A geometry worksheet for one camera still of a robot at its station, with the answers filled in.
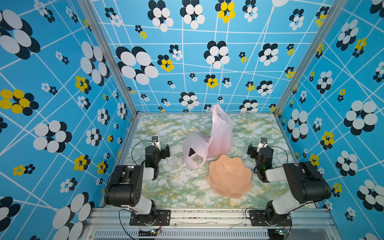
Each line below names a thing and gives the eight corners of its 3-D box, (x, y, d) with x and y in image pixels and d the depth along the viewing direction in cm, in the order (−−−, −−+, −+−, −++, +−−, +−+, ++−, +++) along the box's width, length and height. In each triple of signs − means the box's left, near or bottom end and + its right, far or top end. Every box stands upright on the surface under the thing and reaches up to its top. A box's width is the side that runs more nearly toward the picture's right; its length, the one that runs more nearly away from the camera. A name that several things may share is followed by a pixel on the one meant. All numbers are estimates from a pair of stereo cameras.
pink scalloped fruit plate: (209, 197, 82) (210, 195, 78) (207, 159, 96) (207, 155, 93) (253, 197, 82) (256, 195, 78) (244, 159, 96) (246, 155, 92)
